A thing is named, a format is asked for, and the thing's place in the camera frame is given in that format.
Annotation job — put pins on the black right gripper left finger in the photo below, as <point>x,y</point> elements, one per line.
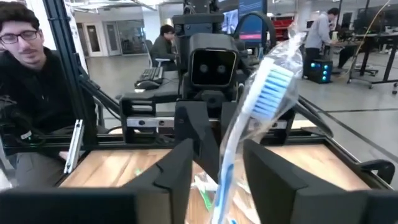
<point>174,193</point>

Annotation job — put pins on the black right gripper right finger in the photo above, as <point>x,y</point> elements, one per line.
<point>273,193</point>

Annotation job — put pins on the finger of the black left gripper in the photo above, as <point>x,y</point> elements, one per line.
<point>228,115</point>
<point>196,124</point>

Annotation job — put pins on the green toothbrush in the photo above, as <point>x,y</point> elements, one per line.
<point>138,171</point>
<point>206,199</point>

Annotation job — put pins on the blue toothbrush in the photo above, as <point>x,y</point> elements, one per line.
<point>270,90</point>

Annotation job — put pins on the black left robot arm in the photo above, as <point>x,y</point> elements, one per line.
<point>196,25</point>

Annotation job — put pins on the black computer mouse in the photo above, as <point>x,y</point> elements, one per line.
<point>147,85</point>

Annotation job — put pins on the grey office desk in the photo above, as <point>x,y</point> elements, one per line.
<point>168,87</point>

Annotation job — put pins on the grey office chair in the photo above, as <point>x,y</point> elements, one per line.
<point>148,49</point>

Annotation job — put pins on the person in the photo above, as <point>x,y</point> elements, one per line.
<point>161,46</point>
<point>37,93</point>
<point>317,34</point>

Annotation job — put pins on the white double door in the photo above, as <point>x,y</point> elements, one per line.
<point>103,40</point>

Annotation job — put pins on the monitor with blue screen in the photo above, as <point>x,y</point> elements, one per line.
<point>252,18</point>

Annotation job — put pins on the computer tower blue lights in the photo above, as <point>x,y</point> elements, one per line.
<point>320,71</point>

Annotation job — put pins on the red tool cabinet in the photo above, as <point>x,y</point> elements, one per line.
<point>281,26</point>

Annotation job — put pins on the black standing desk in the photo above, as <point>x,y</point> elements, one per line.
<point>370,36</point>

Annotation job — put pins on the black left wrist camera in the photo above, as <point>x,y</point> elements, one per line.
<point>213,68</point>

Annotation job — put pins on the silver aluminium bracket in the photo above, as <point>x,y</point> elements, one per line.
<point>74,146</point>

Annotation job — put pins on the black aluminium upright post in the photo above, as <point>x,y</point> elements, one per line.
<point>66,62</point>

